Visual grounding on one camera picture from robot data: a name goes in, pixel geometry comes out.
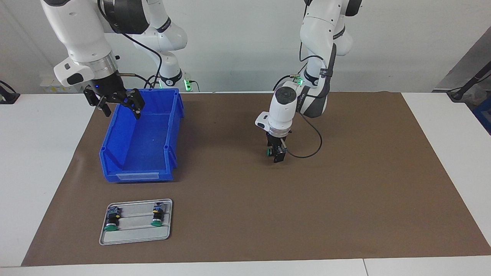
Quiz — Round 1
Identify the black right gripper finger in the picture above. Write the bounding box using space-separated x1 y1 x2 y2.
84 89 112 117
124 90 145 120

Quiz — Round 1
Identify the green push button yellow block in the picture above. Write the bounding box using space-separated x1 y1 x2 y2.
150 202 166 227

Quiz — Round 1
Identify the green push button grey block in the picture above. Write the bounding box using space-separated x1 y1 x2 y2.
104 206 122 232

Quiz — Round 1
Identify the blue plastic storage bin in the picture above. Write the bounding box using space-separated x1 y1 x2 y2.
99 88 185 183

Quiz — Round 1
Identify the white background box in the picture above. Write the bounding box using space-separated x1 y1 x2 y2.
40 74 82 94

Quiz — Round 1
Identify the brown table mat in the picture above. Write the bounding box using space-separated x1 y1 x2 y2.
21 91 491 267

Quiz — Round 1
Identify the silver metal tray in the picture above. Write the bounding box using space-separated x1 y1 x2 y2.
99 199 173 246

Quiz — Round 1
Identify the black stand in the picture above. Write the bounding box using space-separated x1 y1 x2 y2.
447 61 491 102

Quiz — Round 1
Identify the blue crate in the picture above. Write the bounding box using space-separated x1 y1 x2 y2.
473 96 491 135

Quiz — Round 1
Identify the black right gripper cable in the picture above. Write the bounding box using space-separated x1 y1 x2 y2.
98 0 163 89

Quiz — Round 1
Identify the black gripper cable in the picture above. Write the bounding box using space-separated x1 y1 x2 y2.
98 0 163 89
284 42 336 158

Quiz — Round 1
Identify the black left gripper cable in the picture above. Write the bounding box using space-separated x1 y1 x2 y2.
284 42 336 158

